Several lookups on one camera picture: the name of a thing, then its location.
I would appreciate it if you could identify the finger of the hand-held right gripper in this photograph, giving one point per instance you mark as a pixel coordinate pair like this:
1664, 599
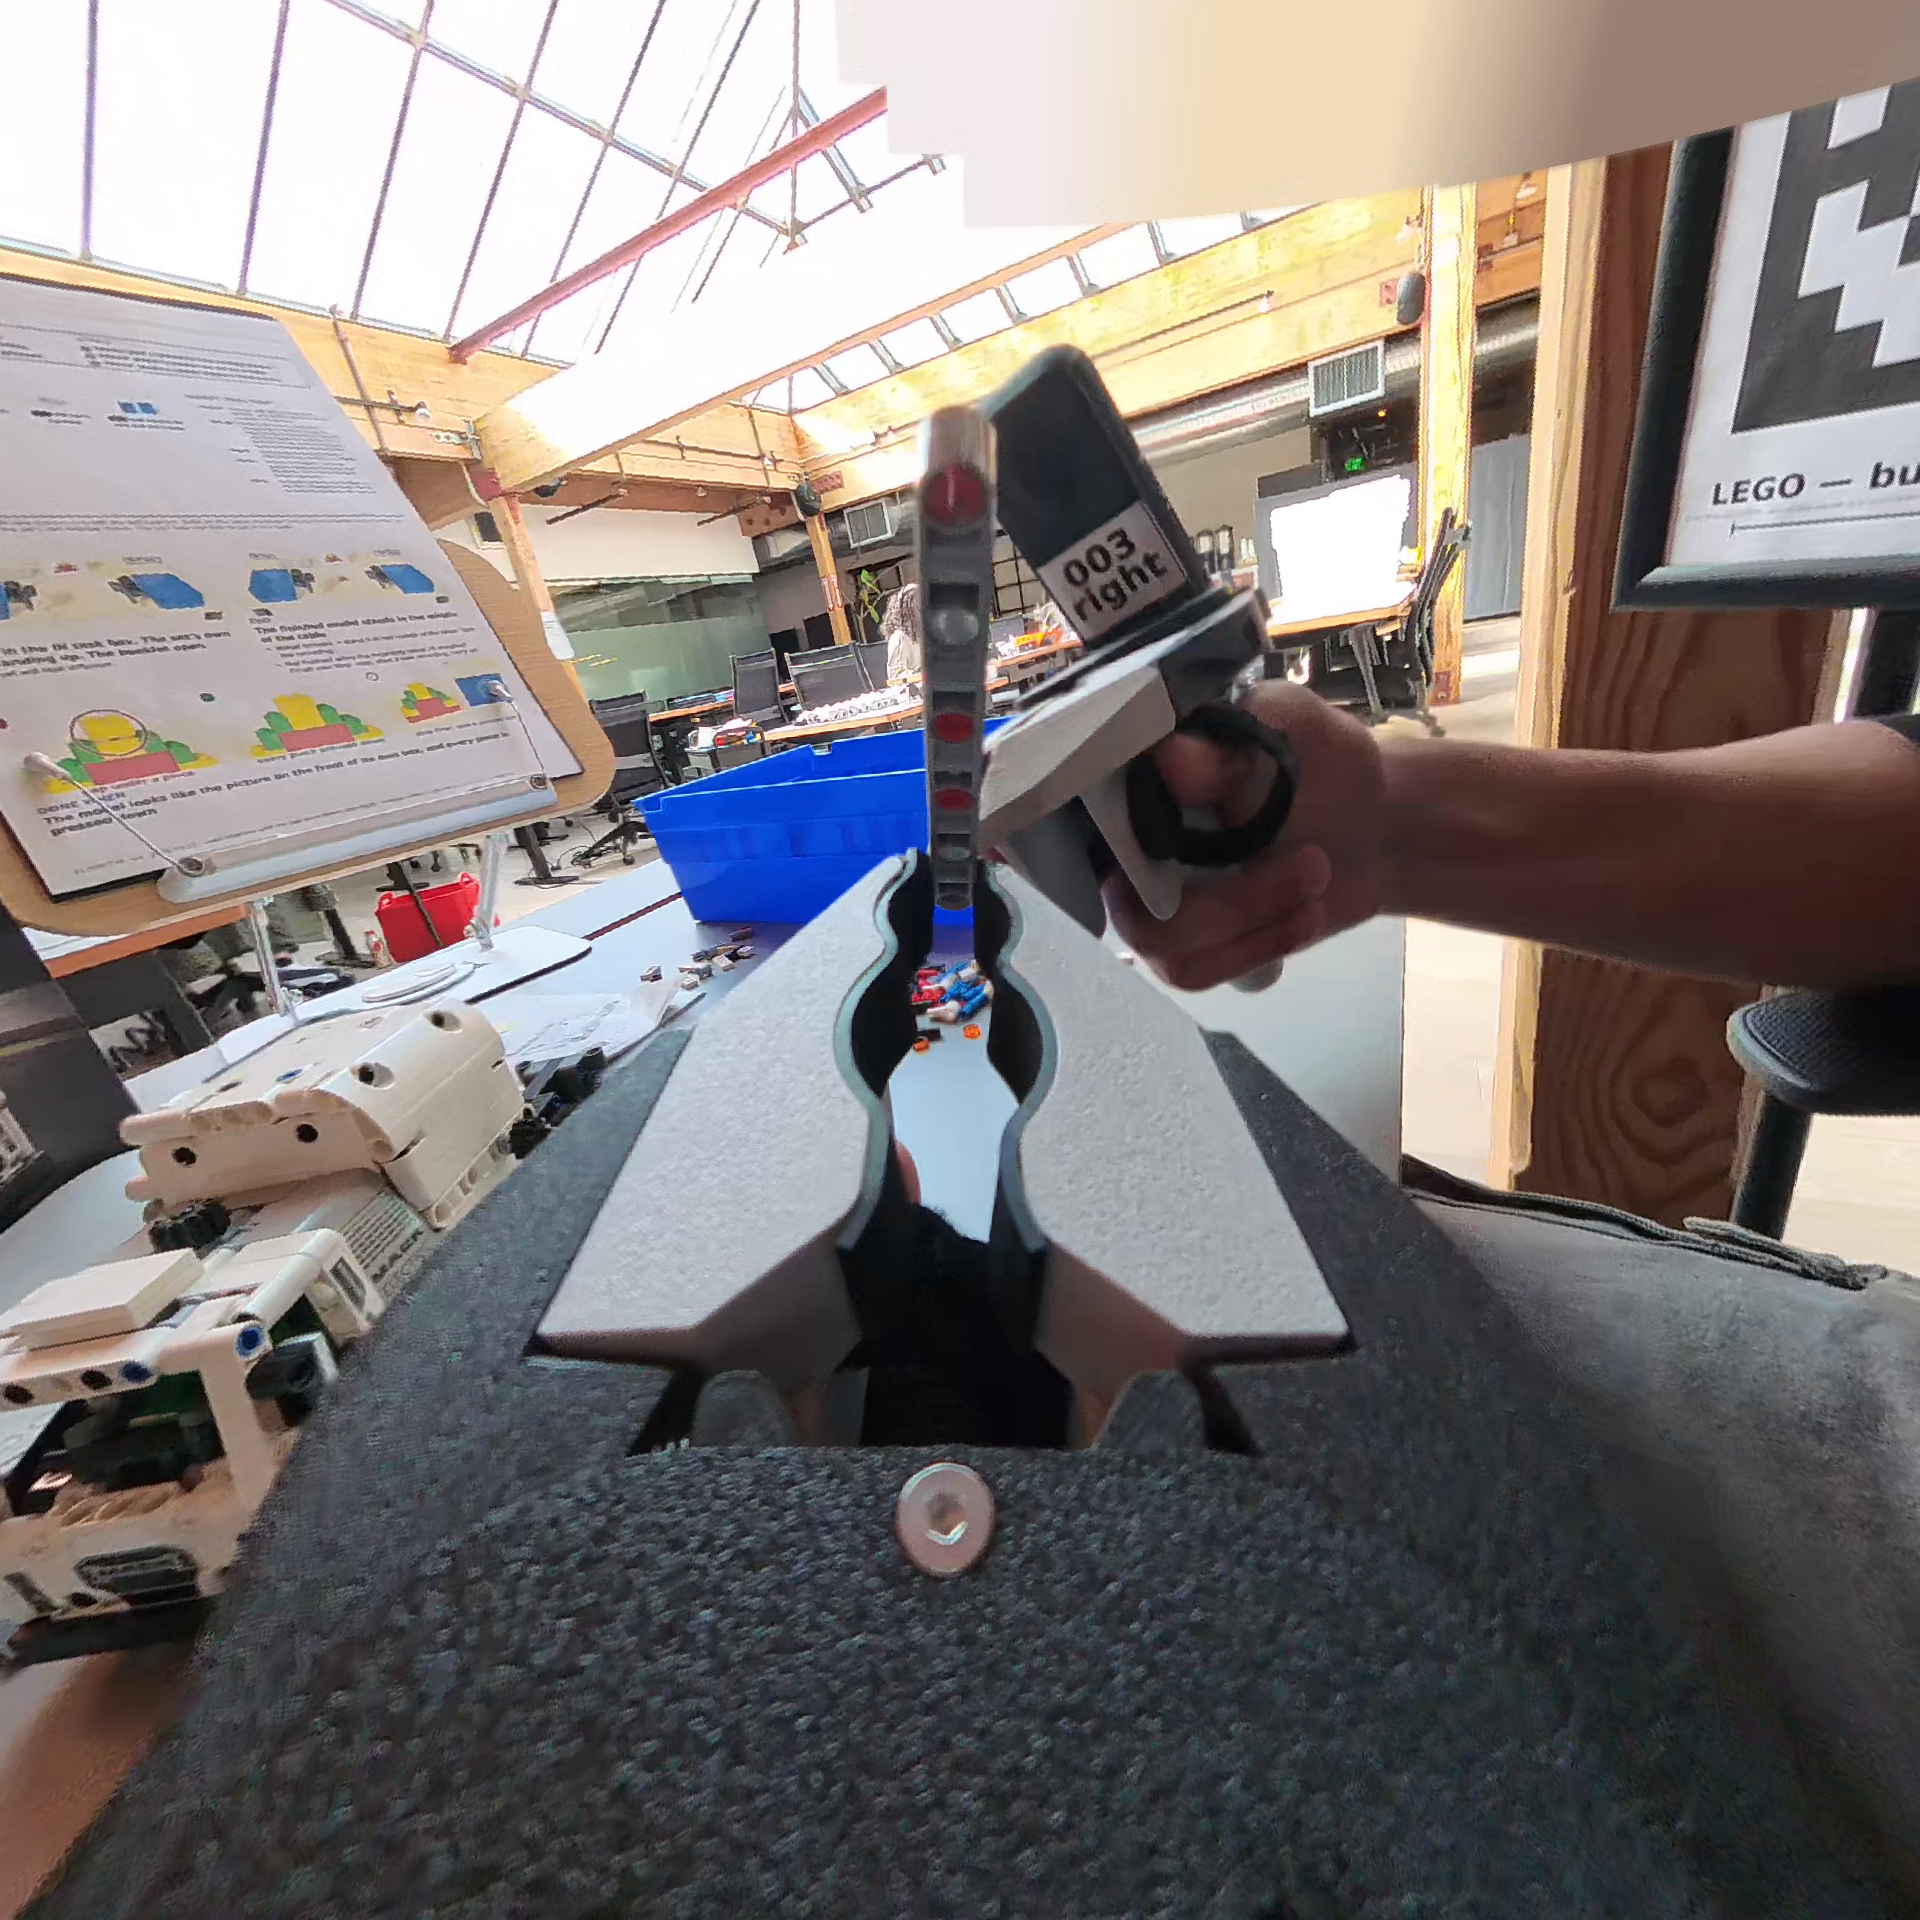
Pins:
1050, 750

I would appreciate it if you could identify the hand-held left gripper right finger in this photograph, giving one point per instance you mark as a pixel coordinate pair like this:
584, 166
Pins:
1154, 1184

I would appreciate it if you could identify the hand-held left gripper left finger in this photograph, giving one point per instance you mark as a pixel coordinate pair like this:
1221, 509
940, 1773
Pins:
720, 1171

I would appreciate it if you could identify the grey lego beam red pins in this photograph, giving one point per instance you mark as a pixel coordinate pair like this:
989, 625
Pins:
953, 599

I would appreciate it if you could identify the person's right forearm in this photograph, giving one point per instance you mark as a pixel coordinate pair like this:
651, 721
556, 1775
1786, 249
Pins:
1651, 855

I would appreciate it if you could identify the pile of small lego pieces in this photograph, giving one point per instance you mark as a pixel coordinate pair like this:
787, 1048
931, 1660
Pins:
945, 998

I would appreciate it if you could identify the white green lego truck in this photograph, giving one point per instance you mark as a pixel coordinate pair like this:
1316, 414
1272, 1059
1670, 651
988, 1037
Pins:
376, 1079

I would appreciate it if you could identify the printed cardboard set box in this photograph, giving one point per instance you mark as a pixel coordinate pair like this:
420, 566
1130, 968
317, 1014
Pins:
44, 1079

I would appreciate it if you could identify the person's right hand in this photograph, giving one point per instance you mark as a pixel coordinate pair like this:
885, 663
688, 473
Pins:
1334, 855

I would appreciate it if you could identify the paper instruction booklet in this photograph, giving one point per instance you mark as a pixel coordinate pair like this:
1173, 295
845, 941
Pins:
600, 1027

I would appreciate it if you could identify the white board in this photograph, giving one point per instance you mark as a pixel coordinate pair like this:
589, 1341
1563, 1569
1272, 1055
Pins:
1334, 547

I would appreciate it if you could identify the blue plastic bin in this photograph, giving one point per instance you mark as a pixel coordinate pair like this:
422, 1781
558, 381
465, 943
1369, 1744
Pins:
780, 825

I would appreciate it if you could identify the red bucket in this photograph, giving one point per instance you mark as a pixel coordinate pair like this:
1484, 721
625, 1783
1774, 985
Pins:
428, 917

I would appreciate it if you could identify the black office chair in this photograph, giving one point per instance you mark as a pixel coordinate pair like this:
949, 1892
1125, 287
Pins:
628, 750

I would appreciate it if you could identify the person's grey trousers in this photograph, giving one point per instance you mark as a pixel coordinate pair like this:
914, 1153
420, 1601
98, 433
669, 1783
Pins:
1651, 1500

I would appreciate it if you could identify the black stool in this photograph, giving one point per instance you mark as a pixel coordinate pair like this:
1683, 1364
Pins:
1828, 1049

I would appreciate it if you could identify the black framed tag poster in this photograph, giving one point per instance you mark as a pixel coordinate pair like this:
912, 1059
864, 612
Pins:
1798, 300

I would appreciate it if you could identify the document stand with instruction sheet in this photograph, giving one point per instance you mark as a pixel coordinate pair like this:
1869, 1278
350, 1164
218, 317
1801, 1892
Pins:
224, 524

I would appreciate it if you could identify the wooden post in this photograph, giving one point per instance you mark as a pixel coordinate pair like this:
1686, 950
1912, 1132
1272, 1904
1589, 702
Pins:
1589, 599

